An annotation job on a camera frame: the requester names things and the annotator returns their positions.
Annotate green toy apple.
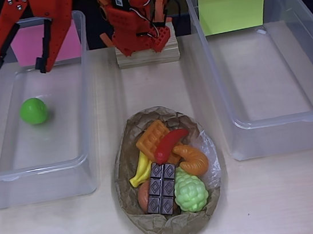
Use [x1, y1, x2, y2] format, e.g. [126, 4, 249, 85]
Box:
[18, 96, 50, 127]

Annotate clear plastic film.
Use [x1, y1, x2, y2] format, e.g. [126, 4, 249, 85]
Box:
[197, 126, 223, 192]

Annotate yellow-green paper label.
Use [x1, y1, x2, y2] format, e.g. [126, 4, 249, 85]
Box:
[197, 0, 272, 37]

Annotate orange toy waffle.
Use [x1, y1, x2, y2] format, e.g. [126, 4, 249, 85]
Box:
[133, 117, 182, 169]

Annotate wooden base block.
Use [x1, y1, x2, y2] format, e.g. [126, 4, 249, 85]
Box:
[112, 22, 181, 70]

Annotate yellow toy banana bunch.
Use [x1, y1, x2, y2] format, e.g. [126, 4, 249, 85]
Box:
[125, 149, 156, 189]

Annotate pink paper label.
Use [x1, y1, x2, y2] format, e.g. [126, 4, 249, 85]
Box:
[3, 18, 84, 69]

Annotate light green toy grapes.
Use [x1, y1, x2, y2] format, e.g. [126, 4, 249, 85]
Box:
[171, 164, 211, 215]

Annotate crumpled brown paper bag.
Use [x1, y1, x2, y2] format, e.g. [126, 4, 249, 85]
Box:
[104, 99, 235, 234]

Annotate orange toy croissant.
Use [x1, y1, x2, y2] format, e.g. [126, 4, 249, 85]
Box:
[172, 141, 211, 178]

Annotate black base cable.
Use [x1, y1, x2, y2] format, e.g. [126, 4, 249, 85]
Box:
[164, 0, 184, 18]

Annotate red toy chili pepper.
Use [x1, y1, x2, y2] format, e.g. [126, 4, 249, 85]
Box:
[151, 127, 193, 164]

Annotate brown toy chocolate bar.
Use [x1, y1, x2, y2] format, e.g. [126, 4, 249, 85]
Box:
[140, 160, 183, 219]

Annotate clear plastic bin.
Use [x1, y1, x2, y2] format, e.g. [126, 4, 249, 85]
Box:
[185, 0, 313, 165]
[0, 9, 110, 210]

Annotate brown toy donut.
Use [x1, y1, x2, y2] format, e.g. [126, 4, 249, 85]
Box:
[135, 181, 155, 215]

